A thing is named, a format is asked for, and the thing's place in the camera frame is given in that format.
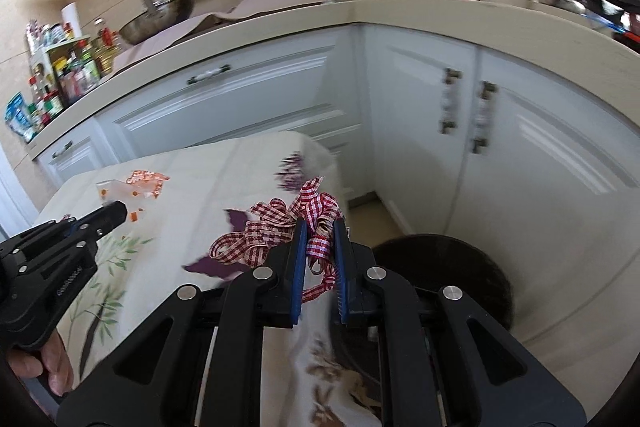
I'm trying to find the red white checkered ribbon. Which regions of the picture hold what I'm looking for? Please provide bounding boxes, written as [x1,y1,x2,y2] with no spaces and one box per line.
[209,176,343,303]

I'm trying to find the black trash bin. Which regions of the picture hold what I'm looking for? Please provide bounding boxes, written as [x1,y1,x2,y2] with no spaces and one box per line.
[330,234,514,389]

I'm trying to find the person's left hand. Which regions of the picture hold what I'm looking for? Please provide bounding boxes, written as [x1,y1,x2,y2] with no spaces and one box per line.
[6,331,74,397]

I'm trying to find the clear orange dotted wrapper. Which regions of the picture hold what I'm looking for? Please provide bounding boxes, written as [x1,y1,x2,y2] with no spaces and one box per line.
[96,170,169,222]

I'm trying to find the floral tablecloth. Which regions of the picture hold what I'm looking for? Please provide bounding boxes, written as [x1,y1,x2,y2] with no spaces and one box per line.
[40,132,376,426]

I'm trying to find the blue white snack bag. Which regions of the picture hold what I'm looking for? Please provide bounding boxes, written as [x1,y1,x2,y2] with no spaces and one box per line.
[4,92,36,143]

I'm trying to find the green lid jar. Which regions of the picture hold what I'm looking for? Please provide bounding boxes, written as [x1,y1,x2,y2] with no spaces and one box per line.
[44,91,64,118]

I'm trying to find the white spice rack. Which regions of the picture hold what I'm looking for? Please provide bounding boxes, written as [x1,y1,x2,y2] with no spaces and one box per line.
[28,36,90,107]

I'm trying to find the white cabinet unit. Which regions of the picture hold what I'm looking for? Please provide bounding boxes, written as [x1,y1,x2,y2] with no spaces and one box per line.
[29,20,639,417]

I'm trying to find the yellow cooking oil bottle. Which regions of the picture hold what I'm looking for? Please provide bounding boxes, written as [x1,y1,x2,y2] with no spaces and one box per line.
[93,17,119,74]

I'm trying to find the steel wok pan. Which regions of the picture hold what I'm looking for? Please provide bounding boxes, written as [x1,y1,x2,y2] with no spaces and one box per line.
[118,0,195,46]

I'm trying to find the pink stove cover cloth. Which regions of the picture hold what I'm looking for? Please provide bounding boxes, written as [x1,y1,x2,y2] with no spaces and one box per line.
[112,0,323,74]

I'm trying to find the small drawer handle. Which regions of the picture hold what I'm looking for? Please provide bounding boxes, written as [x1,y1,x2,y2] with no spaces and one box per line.
[52,140,74,159]

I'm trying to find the right cabinet door handle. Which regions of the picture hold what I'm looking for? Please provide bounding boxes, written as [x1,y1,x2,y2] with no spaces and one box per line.
[471,81,498,154]

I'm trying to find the cabinet door handle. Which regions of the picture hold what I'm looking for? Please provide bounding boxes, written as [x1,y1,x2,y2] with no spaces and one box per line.
[439,68,462,134]
[471,81,498,154]

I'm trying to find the left cabinet door handle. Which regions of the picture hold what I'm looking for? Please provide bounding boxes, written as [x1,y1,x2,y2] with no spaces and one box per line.
[439,68,462,134]

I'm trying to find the wide drawer handle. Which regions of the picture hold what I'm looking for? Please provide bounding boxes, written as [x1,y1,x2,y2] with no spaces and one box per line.
[186,64,231,86]

